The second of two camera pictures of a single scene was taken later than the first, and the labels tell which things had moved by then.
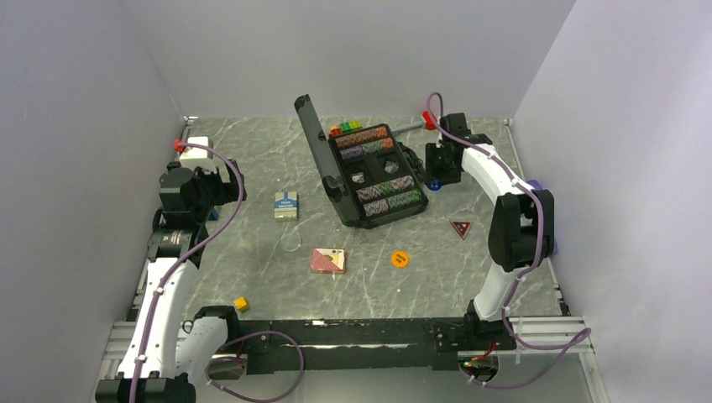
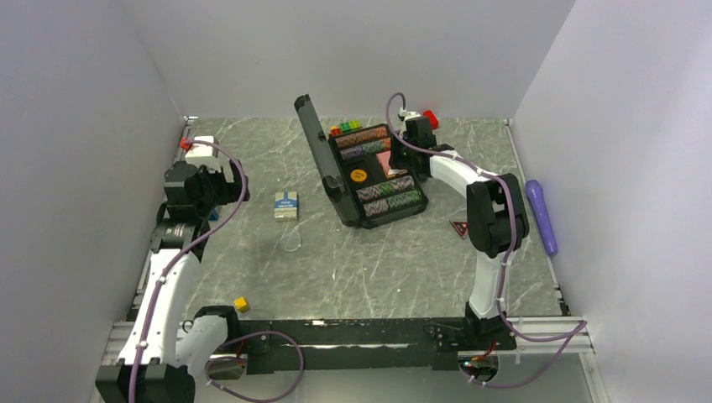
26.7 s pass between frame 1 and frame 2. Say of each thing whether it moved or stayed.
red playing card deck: moved
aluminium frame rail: stayed
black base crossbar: stayed
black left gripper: stayed
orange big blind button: moved
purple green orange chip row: stayed
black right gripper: moved
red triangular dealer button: stayed
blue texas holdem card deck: stayed
